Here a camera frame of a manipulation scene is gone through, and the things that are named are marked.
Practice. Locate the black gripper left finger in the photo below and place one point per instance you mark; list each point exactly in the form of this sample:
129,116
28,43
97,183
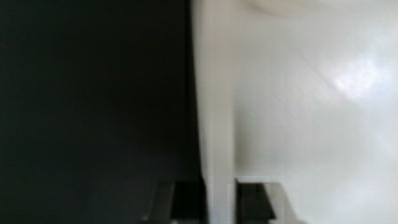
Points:
177,204

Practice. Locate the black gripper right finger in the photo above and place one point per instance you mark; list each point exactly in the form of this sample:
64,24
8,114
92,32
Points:
254,211

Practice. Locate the white square table top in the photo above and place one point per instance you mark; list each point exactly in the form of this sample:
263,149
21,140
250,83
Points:
296,96

